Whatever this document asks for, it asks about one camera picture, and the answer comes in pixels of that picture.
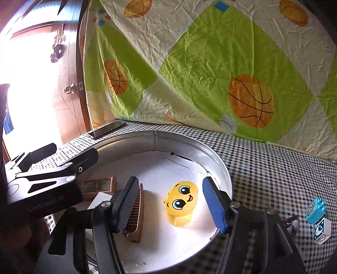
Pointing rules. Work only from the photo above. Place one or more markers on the yellow face toy brick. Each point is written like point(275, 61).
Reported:
point(181, 218)

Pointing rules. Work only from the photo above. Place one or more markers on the checkered tablecloth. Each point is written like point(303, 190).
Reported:
point(263, 171)

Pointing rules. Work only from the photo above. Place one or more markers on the grey toy figure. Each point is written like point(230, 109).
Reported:
point(293, 224)

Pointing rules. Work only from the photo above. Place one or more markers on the blue toy brick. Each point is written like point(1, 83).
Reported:
point(314, 214)

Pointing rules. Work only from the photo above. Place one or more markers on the white toy brick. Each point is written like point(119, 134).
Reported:
point(321, 230)

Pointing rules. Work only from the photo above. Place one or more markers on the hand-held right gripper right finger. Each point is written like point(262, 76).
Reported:
point(214, 205)

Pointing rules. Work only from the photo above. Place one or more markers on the brass door knob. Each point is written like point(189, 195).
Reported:
point(69, 89)

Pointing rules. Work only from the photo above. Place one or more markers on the hanging door decoration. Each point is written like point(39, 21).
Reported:
point(58, 47)

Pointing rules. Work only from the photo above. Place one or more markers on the brown wooden door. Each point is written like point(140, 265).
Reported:
point(68, 116)

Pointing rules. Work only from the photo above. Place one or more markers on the brown toy bed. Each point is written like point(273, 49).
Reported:
point(135, 216)

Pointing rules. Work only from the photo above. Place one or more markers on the blue cloth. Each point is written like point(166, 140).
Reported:
point(8, 121)

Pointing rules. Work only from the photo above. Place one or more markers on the green basketball print sheet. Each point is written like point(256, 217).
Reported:
point(210, 52)

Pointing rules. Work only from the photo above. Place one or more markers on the round metal tin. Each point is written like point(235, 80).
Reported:
point(158, 168)

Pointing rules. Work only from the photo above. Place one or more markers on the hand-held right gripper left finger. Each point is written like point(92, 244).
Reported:
point(126, 205)

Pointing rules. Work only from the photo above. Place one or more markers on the black smartphone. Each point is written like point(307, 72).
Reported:
point(105, 129)

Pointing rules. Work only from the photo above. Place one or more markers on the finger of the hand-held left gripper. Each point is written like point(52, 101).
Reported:
point(81, 164)
point(39, 154)

